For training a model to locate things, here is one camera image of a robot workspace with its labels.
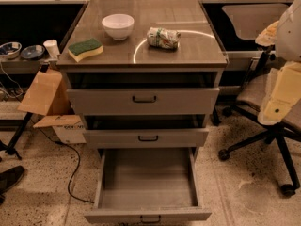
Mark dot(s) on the white paper cup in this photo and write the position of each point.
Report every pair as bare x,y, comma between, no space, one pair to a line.
52,48

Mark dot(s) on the black tripod stand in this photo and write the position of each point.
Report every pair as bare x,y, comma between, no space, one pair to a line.
18,126

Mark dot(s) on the cardboard box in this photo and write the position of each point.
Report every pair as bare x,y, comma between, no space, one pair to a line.
47,96

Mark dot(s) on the grey top drawer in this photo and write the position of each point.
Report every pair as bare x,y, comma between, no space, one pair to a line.
143,101

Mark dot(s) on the green yellow sponge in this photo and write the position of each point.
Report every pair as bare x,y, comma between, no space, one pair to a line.
83,49

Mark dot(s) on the dark blue plate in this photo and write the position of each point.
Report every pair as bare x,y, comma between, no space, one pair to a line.
33,52

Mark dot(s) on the grey drawer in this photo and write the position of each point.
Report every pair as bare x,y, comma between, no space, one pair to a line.
143,101
147,186
146,138

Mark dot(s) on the black shoe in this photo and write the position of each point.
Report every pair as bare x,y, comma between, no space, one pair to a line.
10,178

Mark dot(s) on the black office chair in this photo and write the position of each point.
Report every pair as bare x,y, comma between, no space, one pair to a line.
248,104

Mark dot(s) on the grey middle drawer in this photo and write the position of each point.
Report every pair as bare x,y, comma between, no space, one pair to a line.
146,138

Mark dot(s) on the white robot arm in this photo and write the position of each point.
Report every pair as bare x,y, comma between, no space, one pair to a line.
285,34

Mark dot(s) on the white ceramic bowl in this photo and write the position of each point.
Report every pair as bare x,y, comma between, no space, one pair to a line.
118,26

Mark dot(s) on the crushed green white can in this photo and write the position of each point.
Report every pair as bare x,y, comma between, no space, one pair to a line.
163,38

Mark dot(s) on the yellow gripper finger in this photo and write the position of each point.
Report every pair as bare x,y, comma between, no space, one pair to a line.
282,93

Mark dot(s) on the grey bottom drawer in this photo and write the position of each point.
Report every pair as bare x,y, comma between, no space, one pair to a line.
147,186

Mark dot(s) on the grey drawer cabinet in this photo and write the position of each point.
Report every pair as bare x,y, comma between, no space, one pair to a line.
198,62

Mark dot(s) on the blue white bowl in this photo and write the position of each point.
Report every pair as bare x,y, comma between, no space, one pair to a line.
10,50

